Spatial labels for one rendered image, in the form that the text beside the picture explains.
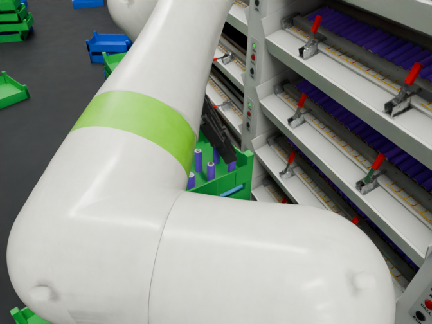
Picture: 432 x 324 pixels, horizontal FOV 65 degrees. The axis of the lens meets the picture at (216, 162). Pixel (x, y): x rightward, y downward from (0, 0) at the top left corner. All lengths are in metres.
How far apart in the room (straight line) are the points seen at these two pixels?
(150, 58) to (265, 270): 0.23
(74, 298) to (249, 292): 0.11
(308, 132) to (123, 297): 0.75
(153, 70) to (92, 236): 0.17
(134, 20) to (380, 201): 0.58
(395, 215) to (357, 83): 0.27
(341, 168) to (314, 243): 0.62
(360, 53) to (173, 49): 0.51
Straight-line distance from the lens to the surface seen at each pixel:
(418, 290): 0.78
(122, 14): 0.61
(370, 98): 0.72
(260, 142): 1.15
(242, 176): 0.81
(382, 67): 0.76
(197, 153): 0.81
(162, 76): 0.33
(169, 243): 0.23
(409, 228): 0.76
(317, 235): 0.23
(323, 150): 0.87
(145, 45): 0.37
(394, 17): 0.66
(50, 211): 0.26
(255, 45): 1.02
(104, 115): 0.30
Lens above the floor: 1.05
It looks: 40 degrees down
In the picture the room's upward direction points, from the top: straight up
